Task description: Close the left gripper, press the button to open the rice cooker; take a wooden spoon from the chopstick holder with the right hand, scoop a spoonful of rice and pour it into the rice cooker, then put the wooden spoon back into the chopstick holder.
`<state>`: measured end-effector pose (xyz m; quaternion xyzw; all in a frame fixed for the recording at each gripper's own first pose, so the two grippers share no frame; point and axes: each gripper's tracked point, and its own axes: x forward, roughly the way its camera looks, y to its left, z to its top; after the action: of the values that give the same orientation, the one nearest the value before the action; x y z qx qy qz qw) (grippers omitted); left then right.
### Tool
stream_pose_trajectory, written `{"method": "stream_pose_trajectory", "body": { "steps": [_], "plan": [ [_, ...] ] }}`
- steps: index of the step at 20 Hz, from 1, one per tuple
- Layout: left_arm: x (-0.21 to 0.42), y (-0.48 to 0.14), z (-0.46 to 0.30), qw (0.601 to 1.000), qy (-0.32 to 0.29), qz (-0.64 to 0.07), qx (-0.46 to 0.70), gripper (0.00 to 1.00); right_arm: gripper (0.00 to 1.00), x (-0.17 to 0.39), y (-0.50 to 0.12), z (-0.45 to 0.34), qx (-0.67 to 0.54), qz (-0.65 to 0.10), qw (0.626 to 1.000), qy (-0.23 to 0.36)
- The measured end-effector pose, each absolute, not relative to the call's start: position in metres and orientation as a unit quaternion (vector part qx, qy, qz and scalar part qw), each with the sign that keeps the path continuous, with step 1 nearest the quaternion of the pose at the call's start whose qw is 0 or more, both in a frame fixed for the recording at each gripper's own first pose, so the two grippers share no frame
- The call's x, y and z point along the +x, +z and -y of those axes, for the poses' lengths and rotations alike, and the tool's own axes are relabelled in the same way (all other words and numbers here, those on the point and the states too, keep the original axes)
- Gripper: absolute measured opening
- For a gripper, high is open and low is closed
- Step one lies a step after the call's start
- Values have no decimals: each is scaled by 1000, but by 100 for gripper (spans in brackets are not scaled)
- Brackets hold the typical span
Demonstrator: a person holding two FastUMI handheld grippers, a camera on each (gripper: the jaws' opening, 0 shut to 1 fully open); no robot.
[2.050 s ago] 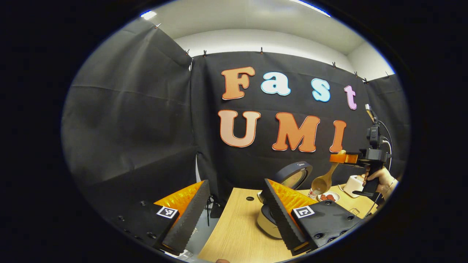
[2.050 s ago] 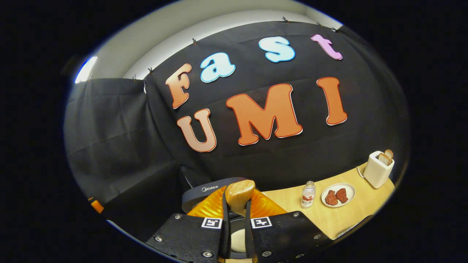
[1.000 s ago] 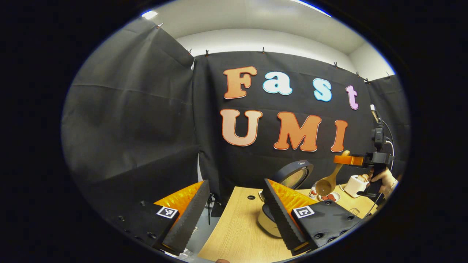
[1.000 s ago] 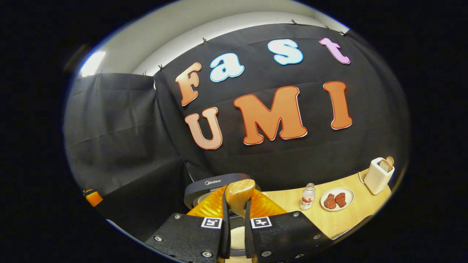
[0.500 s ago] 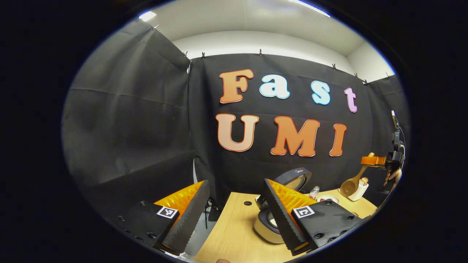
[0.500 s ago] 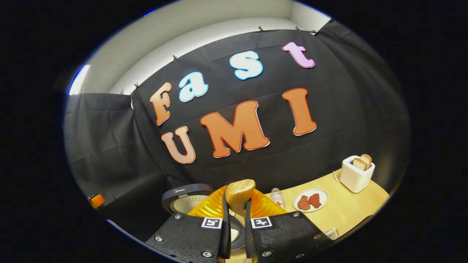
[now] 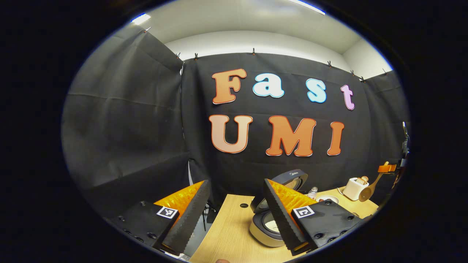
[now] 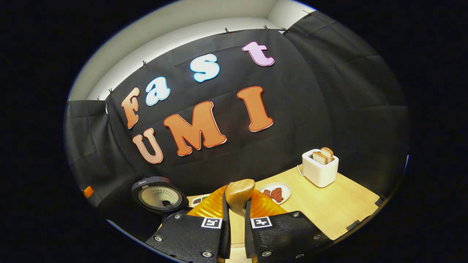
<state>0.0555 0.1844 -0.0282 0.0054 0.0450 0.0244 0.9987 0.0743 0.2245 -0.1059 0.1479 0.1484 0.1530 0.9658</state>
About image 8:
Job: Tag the red meat piece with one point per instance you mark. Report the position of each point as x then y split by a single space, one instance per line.
267 193
277 194

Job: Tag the toasted bread slice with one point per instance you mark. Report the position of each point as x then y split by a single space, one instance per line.
320 157
328 152

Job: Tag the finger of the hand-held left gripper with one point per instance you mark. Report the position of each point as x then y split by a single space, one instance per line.
88 191

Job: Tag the wooden spoon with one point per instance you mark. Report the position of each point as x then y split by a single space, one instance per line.
239 193

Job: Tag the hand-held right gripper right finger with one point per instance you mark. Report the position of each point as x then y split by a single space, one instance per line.
248 237

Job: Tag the black backdrop cloth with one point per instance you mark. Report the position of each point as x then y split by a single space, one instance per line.
329 109

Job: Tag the black table edge bracket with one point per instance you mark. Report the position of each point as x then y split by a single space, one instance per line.
353 225
380 201

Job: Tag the white divided grain dish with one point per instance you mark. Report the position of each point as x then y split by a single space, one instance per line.
199 201

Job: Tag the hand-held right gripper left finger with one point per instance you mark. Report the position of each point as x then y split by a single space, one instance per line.
223 237

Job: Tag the white toaster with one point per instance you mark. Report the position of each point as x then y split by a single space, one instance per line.
320 173

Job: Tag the white round plate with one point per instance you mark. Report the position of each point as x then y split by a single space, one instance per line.
286 190

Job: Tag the grey rice cooker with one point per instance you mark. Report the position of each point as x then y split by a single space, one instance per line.
161 197

